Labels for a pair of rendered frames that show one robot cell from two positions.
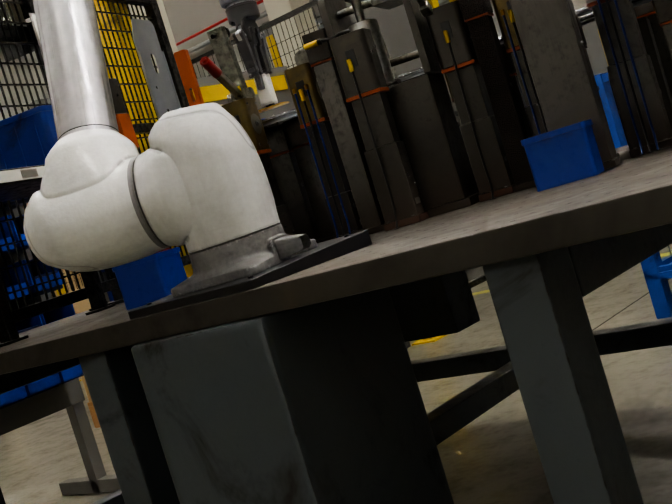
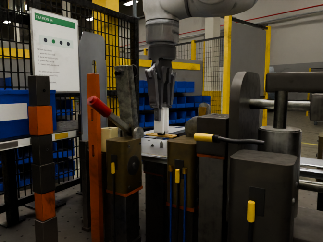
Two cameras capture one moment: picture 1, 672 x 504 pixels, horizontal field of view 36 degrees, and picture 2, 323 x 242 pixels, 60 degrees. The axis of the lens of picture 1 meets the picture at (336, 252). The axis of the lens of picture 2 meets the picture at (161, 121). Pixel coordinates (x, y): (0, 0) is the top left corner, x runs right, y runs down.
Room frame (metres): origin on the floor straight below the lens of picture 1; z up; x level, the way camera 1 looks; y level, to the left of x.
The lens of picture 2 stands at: (1.63, -0.07, 1.16)
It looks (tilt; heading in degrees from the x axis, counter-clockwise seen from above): 7 degrees down; 9
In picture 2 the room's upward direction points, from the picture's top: straight up
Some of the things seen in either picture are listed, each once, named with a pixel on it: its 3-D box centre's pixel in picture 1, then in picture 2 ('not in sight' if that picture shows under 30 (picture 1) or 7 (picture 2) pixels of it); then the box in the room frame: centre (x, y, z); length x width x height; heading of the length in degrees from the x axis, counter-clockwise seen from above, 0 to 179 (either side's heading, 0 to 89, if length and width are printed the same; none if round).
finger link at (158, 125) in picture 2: (263, 90); (159, 120); (2.39, 0.05, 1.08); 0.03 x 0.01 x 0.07; 68
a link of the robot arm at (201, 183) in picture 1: (205, 174); not in sight; (1.64, 0.16, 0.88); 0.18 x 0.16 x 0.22; 79
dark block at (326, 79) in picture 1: (348, 132); (216, 235); (2.10, -0.10, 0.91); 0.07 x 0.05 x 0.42; 158
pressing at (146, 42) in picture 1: (161, 87); (93, 86); (2.51, 0.28, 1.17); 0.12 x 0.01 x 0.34; 158
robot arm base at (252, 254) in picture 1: (249, 252); not in sight; (1.63, 0.13, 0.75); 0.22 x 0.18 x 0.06; 56
